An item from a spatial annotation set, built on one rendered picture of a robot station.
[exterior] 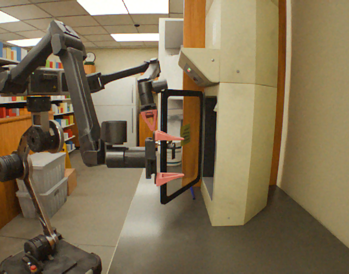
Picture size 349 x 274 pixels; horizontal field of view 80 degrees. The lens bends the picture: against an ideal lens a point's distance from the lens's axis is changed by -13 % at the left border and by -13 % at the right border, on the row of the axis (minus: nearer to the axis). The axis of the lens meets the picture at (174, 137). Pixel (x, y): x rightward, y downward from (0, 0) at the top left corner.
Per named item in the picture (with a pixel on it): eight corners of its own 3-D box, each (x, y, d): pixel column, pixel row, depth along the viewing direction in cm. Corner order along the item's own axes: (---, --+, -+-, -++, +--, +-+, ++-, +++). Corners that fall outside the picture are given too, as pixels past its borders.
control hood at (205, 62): (204, 86, 100) (204, 63, 98) (219, 82, 68) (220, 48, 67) (177, 86, 100) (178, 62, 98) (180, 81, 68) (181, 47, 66)
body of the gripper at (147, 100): (156, 112, 105) (153, 96, 105) (156, 106, 94) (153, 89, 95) (142, 114, 104) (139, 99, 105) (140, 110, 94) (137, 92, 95)
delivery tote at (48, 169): (68, 176, 293) (67, 152, 287) (47, 194, 233) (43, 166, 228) (40, 175, 292) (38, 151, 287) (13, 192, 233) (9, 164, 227)
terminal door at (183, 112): (199, 180, 106) (203, 91, 99) (162, 206, 80) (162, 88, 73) (198, 180, 106) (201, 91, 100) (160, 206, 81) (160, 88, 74)
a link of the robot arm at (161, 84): (142, 94, 110) (138, 76, 106) (166, 89, 111) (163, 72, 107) (143, 102, 100) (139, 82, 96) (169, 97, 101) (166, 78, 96)
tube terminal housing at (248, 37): (251, 188, 109) (260, 22, 96) (281, 223, 77) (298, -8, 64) (200, 190, 108) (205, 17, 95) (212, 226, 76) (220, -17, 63)
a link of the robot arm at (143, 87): (137, 85, 103) (136, 81, 97) (153, 82, 104) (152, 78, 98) (140, 100, 102) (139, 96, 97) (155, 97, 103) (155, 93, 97)
